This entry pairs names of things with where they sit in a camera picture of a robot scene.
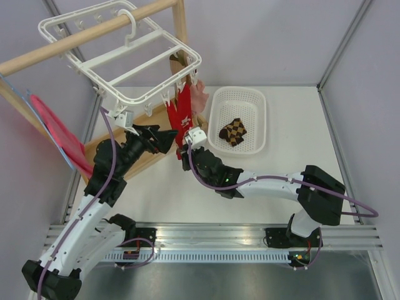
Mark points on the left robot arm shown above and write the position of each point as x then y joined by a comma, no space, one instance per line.
60,271

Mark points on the brown sock behind post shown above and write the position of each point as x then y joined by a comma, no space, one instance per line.
178,63

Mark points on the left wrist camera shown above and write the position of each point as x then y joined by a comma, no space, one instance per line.
124,119

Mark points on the white clip sock hanger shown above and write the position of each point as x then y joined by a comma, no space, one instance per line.
129,64

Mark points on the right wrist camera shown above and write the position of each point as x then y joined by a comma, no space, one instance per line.
195,137

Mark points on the pink cloth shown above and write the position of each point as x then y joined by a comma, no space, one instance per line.
71,146

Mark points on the red sock white print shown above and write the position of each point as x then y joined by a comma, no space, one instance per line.
184,114

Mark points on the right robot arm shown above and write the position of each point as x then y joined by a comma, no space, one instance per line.
319,194

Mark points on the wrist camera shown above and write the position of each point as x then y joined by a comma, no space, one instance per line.
124,119
195,137

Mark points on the wooden drying rack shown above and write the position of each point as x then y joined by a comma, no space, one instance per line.
170,15

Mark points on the pink sock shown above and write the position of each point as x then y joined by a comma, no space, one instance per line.
198,97

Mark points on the white perforated plastic basket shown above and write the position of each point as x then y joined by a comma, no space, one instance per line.
250,106

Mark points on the brown argyle sock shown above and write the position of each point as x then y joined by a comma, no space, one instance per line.
233,132

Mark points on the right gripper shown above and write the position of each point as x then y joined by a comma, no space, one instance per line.
185,157

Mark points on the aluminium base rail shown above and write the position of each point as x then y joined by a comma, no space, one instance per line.
209,236

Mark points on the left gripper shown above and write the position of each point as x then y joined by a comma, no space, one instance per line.
162,139

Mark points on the white slotted cable duct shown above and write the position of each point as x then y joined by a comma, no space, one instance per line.
165,256

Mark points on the plain red sock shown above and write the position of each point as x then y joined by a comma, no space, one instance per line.
175,122

